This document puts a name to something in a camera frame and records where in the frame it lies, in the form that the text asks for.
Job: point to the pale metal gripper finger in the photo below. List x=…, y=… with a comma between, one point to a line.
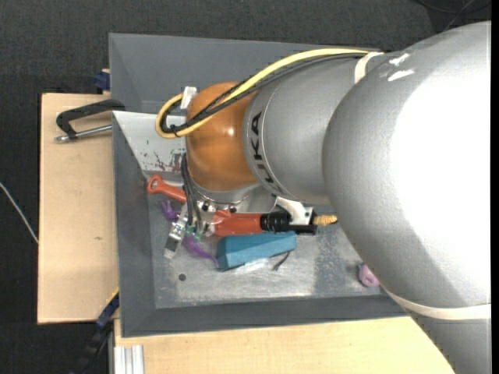
x=174, y=240

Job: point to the orange plastic tool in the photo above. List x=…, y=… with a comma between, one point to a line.
x=238, y=224

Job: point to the blue sponge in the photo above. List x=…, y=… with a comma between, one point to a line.
x=253, y=248

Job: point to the grey metal bin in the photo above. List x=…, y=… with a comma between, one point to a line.
x=241, y=286

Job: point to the pale wood board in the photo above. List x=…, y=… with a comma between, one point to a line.
x=74, y=216

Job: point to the pink toy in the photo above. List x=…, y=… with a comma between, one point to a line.
x=366, y=276

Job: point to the black cylinder on white bracket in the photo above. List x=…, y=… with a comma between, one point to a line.
x=278, y=221

